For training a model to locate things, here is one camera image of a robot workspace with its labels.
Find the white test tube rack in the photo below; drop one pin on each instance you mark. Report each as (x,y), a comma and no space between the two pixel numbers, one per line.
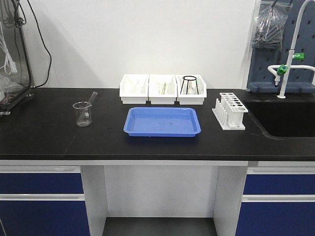
(229,111)

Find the blue-grey pegboard drying rack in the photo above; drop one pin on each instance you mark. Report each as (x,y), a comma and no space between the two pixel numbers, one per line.
(300,80)

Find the blue plastic tray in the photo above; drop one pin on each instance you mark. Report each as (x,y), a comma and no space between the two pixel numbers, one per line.
(162,122)

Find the middle white storage bin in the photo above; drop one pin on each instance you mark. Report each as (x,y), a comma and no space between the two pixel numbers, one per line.
(155,86)

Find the white storage bin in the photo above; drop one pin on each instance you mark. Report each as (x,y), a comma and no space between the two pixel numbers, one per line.
(191,99)
(155,86)
(134,88)

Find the yellow green droppers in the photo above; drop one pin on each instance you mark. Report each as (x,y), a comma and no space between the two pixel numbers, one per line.
(163,88)

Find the left white storage bin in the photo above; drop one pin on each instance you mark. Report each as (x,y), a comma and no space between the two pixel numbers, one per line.
(134,88)

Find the right white storage bin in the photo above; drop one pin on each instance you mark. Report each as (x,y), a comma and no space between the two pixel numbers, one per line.
(191,99)

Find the clear glass beaker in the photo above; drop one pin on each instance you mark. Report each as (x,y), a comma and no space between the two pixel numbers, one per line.
(83,113)

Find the black sink basin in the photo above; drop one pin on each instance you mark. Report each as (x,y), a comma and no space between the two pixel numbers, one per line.
(283,119)

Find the white lab faucet green knobs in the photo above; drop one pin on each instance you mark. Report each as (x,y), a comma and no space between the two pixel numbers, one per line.
(284,70)

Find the right blue cabinet drawers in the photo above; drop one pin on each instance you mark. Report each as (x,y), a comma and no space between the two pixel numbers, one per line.
(278,202)

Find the blue cabinet drawers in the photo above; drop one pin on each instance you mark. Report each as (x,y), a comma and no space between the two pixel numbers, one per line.
(42,201)
(278,202)

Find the left blue cabinet drawers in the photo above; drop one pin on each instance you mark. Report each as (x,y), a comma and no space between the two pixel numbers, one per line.
(42,201)

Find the black framed equipment stand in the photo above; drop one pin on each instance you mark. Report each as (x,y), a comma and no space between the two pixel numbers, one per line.
(15,74)

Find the clear plastic bag of pegs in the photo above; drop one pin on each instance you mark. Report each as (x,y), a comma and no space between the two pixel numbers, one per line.
(270,24)

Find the black wire tripod stand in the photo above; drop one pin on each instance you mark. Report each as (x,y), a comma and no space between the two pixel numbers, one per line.
(191,84)

